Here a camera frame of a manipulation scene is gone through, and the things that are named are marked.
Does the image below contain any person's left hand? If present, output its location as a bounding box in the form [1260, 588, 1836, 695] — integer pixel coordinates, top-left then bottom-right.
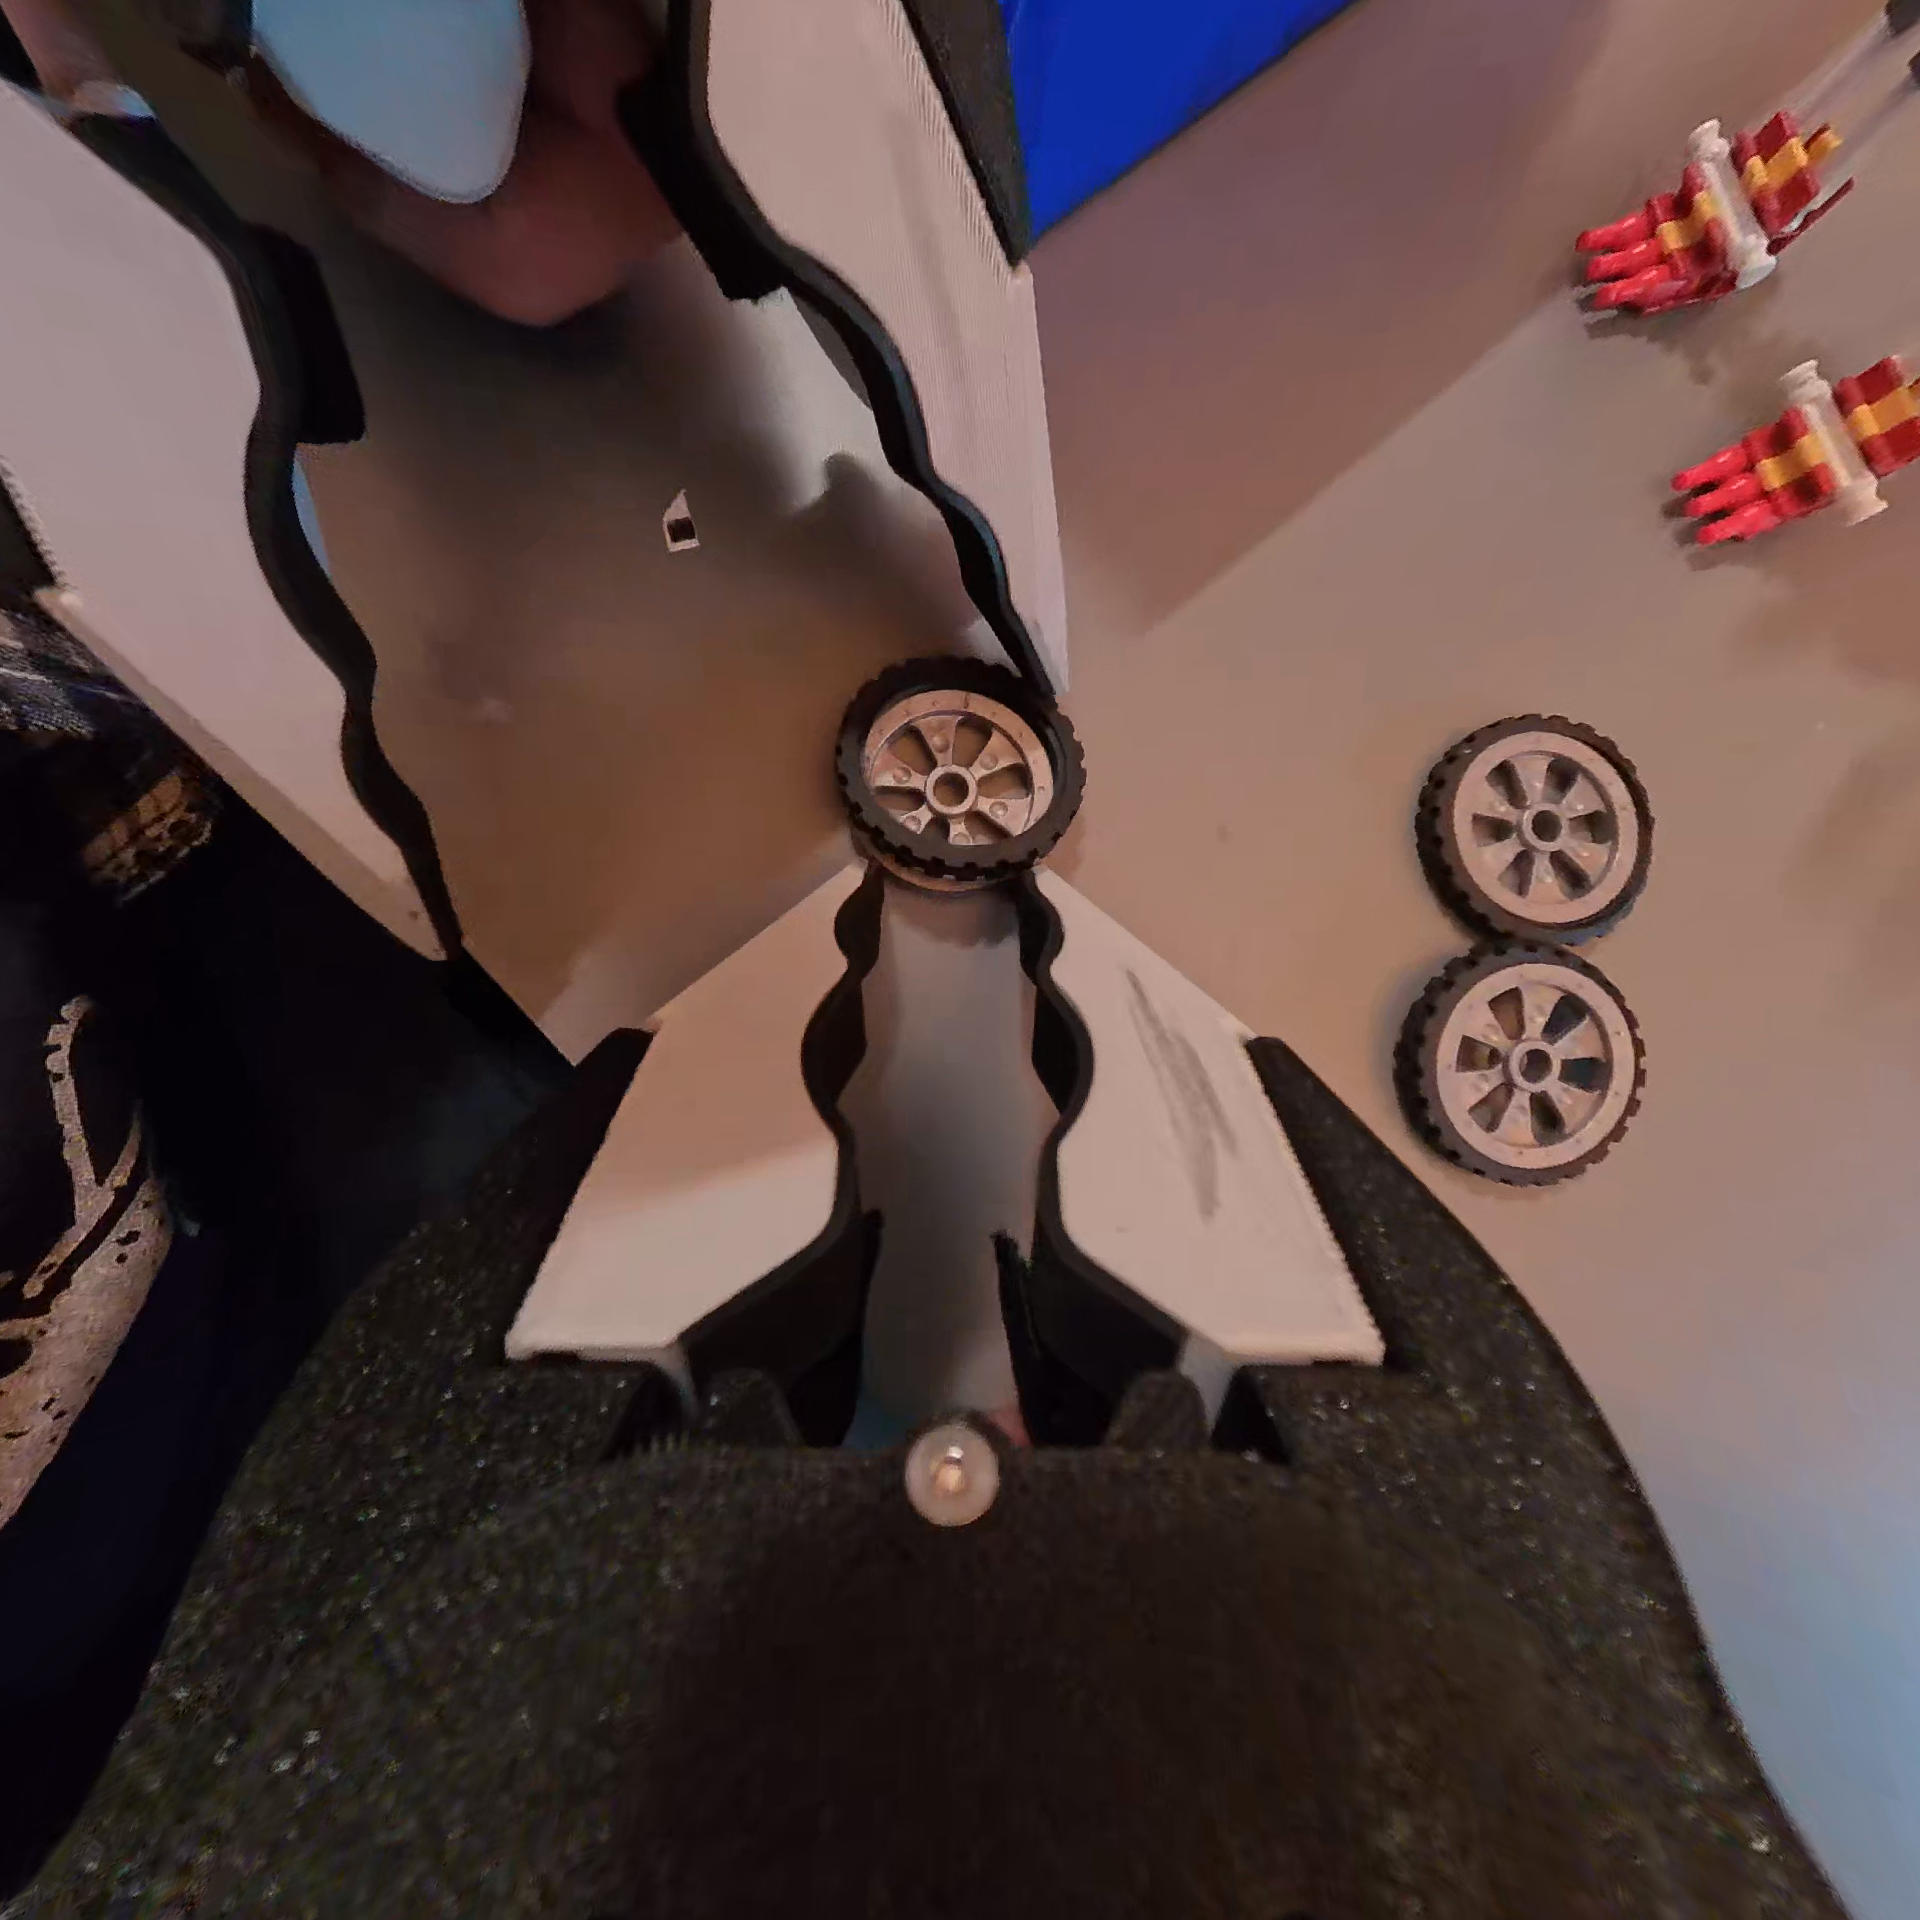
[222, 28, 699, 330]

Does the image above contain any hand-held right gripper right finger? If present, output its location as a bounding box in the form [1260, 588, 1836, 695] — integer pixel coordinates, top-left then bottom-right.
[989, 867, 1389, 1450]

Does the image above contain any grey wheel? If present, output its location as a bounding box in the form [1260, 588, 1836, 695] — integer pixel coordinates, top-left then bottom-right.
[1395, 941, 1648, 1191]

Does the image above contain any blue plastic parts bin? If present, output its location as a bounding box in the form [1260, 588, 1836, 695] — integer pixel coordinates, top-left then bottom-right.
[1002, 0, 1359, 241]

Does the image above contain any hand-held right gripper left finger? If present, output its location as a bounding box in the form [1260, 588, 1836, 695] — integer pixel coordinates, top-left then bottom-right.
[506, 865, 886, 1450]

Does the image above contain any black rubber toy tyre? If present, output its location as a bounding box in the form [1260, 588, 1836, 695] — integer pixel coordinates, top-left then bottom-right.
[1416, 710, 1656, 946]
[835, 657, 1086, 897]

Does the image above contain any red yellow toy foot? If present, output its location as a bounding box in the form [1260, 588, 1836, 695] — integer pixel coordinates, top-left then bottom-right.
[1669, 355, 1920, 548]
[1575, 111, 1856, 314]

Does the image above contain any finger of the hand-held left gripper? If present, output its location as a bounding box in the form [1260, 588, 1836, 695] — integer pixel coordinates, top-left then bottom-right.
[0, 75, 467, 962]
[661, 0, 1072, 737]

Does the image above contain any grey toy wheel hub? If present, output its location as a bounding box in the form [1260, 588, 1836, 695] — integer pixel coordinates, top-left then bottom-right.
[1446, 743, 1634, 921]
[1423, 967, 1622, 1164]
[866, 693, 1056, 874]

